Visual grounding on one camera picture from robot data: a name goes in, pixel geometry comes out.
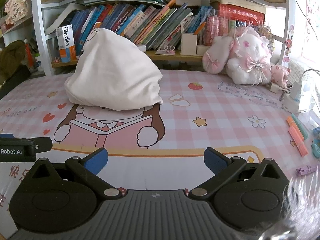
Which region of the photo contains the cream white t-shirt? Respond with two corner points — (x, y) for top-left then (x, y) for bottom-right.
(65, 28), (163, 111)

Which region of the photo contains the pink checkered desk mat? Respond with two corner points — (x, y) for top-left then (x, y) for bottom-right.
(1, 70), (319, 239)

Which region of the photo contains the purple pen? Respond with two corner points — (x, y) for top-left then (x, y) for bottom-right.
(296, 164), (318, 177)

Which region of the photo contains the olive brown bag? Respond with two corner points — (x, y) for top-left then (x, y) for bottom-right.
(0, 40), (25, 81)

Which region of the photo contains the small pink plush toy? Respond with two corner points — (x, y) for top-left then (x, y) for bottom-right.
(271, 64), (291, 88)

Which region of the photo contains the white pink plush bunny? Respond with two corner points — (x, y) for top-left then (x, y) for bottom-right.
(202, 26), (272, 85)

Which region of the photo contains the usmile white orange box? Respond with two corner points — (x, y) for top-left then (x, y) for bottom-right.
(56, 24), (76, 63)

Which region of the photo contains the beige pen holder box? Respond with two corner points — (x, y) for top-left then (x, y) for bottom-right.
(180, 33), (197, 56)

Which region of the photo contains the pink floral decoration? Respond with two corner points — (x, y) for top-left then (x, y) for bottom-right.
(4, 0), (29, 24)

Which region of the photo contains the row of leaning books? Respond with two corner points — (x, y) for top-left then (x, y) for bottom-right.
(67, 0), (217, 50)

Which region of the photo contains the white wooden bookshelf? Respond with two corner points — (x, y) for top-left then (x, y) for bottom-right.
(31, 0), (294, 75)

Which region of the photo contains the red book stack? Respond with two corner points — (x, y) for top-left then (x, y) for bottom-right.
(210, 0), (266, 25)

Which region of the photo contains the white charger with cable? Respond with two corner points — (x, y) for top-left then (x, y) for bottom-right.
(283, 69), (319, 114)

